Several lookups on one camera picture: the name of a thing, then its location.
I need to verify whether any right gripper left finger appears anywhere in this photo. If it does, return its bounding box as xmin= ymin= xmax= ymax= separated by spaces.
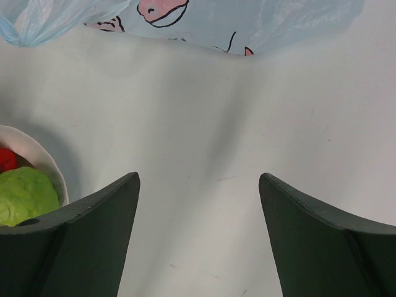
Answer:
xmin=1 ymin=173 xmax=140 ymax=296

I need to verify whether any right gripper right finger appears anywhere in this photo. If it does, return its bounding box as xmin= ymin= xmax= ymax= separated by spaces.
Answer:
xmin=259 ymin=173 xmax=395 ymax=296

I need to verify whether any green custard apple toy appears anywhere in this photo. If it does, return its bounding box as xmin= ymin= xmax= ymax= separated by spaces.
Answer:
xmin=1 ymin=167 xmax=60 ymax=226

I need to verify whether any red bell pepper toy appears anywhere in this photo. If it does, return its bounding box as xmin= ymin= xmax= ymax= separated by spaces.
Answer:
xmin=0 ymin=147 xmax=18 ymax=173

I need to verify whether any light blue plastic bag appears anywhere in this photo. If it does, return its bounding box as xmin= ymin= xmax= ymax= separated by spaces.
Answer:
xmin=1 ymin=0 xmax=364 ymax=56

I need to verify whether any white paper plate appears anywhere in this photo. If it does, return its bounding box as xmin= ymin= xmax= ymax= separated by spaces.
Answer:
xmin=1 ymin=125 xmax=69 ymax=207

